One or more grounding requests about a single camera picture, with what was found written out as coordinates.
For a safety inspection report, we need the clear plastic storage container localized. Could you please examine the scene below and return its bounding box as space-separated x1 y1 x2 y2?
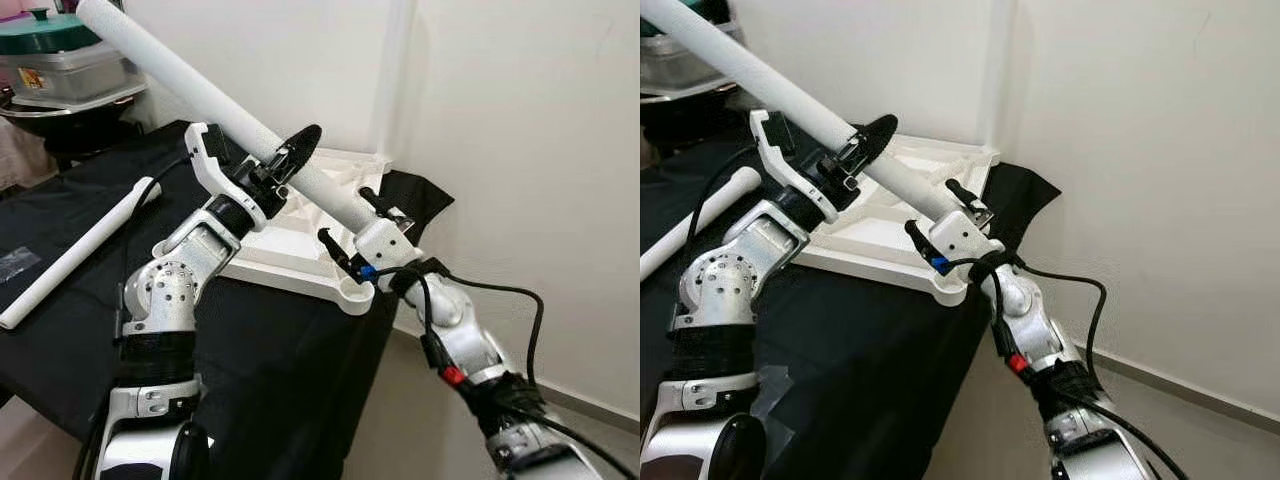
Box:
0 45 138 107
640 20 746 98

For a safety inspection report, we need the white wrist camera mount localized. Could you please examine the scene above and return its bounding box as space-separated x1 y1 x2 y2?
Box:
353 217 423 291
925 207 1006 278
750 108 837 223
185 122 267 231

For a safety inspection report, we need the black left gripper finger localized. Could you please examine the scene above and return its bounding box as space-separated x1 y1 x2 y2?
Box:
850 113 899 167
276 125 324 174

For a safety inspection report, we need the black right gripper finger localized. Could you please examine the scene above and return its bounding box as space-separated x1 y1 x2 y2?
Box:
359 186 414 230
317 227 362 279
944 177 995 227
904 219 944 266

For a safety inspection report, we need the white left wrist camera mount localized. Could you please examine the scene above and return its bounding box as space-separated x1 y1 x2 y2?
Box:
185 122 267 231
750 108 837 223

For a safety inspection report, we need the black round wok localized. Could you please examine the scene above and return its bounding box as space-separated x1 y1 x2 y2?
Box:
0 85 151 153
640 85 751 153

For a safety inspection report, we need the beige cloth covered table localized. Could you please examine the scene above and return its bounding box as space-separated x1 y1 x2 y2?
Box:
0 115 56 191

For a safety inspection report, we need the white plastic children table top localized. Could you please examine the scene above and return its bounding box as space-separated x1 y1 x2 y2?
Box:
220 148 396 317
800 135 1001 307

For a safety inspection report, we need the clear plastic bag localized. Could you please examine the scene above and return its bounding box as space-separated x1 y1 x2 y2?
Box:
0 245 41 286

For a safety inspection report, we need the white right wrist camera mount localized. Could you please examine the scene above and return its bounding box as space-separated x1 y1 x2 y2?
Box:
925 207 1006 278
353 217 423 291

